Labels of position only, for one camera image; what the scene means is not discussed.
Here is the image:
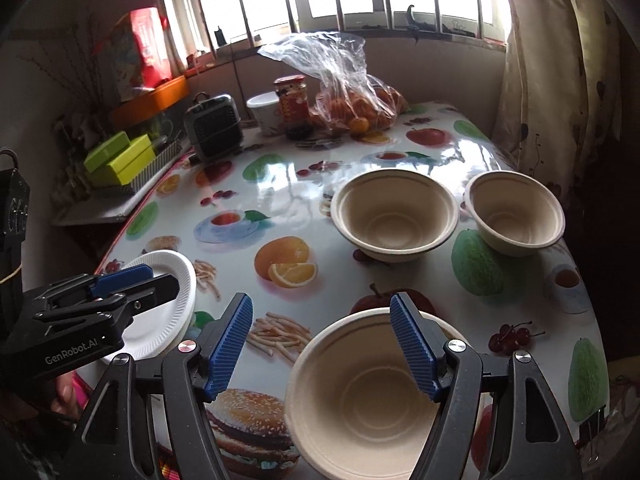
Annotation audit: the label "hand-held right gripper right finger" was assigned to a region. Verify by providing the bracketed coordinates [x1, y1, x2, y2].
[389, 291, 585, 480]

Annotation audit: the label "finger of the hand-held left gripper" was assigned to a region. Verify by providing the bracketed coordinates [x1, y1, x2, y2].
[29, 264, 155, 312]
[34, 273, 181, 324]

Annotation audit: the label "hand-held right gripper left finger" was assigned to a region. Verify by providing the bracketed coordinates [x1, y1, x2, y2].
[64, 292, 253, 480]

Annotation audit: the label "large white paper plate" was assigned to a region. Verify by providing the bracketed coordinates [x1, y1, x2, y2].
[99, 305, 193, 365]

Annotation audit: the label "small beige paper bowl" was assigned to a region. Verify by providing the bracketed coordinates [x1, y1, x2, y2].
[465, 172, 566, 259]

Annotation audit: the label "person's left hand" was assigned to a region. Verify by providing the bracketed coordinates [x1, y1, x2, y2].
[52, 374, 83, 418]

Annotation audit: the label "grey side shelf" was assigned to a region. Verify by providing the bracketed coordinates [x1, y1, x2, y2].
[50, 145, 193, 226]

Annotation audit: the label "lime green box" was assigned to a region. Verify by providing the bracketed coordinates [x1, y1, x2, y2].
[90, 135, 156, 187]

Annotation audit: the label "grey zigzag pattern box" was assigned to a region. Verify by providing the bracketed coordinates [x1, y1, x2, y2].
[115, 140, 182, 196]

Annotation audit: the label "thin green box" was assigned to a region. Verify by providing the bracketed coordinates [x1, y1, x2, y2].
[84, 131, 130, 173]

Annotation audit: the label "grey portable heater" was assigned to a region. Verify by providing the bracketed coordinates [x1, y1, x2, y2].
[184, 94, 244, 161]

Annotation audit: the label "orange box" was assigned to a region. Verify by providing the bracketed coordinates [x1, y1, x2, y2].
[110, 76, 191, 128]

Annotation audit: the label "food print vinyl tablecloth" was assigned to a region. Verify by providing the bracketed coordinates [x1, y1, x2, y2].
[75, 102, 608, 480]

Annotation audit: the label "black binder clip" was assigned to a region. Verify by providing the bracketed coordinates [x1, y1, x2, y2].
[582, 407, 608, 463]

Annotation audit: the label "dried branches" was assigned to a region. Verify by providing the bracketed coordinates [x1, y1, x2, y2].
[20, 15, 111, 121]

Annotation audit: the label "glass jar with red label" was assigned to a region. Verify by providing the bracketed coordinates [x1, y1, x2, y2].
[274, 75, 313, 140]

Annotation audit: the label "red printed gift bag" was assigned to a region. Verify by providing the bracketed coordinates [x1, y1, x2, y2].
[97, 7, 171, 106]

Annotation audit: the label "pile of oranges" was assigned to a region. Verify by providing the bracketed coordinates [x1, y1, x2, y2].
[310, 87, 403, 135]

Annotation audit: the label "clear plastic bag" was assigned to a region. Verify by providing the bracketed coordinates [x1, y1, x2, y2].
[257, 31, 408, 136]

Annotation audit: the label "patterned curtain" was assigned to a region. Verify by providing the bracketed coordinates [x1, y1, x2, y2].
[492, 0, 626, 201]

